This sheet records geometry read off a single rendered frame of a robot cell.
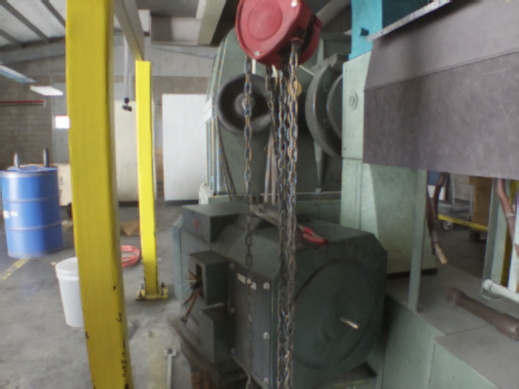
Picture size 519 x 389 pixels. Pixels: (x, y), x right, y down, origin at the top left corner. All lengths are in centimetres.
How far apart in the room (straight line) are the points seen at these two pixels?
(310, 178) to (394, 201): 59
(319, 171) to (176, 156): 510
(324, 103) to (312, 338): 106
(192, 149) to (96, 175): 594
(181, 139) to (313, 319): 602
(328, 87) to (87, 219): 118
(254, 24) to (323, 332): 79
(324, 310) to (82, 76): 86
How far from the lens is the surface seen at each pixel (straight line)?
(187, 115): 685
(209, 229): 118
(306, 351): 105
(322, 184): 195
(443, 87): 107
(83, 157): 94
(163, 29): 283
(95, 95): 94
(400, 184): 152
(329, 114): 169
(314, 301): 99
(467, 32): 106
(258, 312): 98
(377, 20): 150
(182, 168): 684
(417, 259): 117
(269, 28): 77
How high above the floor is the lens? 110
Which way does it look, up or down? 8 degrees down
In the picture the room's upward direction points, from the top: straight up
